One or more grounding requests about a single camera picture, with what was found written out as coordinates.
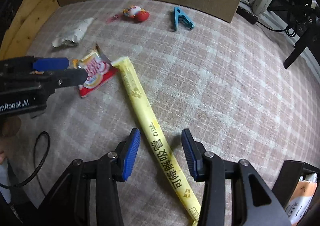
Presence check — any black charger cable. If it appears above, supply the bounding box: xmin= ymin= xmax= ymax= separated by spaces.
xmin=0 ymin=130 xmax=52 ymax=190

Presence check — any person's left hand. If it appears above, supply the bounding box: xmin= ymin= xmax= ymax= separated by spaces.
xmin=0 ymin=116 xmax=22 ymax=165

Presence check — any pine wood plank panel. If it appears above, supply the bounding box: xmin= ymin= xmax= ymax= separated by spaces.
xmin=1 ymin=0 xmax=59 ymax=60

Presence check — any red santa figurine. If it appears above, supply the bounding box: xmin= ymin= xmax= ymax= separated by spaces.
xmin=106 ymin=5 xmax=150 ymax=24

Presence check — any long yellow straw wrapper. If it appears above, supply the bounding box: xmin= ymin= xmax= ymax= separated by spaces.
xmin=112 ymin=57 xmax=201 ymax=225

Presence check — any white paper wrapper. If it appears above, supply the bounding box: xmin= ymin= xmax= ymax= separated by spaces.
xmin=52 ymin=18 xmax=94 ymax=48

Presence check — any coffee mate sachet back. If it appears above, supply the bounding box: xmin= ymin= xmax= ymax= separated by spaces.
xmin=72 ymin=44 xmax=118 ymax=98

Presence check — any orange white tissue pack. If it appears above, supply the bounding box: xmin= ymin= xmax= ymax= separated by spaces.
xmin=284 ymin=173 xmax=317 ymax=225

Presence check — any teal clothespin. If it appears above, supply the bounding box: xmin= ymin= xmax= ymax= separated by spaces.
xmin=174 ymin=7 xmax=195 ymax=31

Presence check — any black storage box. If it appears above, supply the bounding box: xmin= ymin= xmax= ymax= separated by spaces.
xmin=272 ymin=160 xmax=319 ymax=225

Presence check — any black power strip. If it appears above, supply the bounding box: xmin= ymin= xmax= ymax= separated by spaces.
xmin=236 ymin=6 xmax=258 ymax=25

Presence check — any pink plaid tablecloth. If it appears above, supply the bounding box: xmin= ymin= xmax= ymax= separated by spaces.
xmin=0 ymin=0 xmax=320 ymax=226

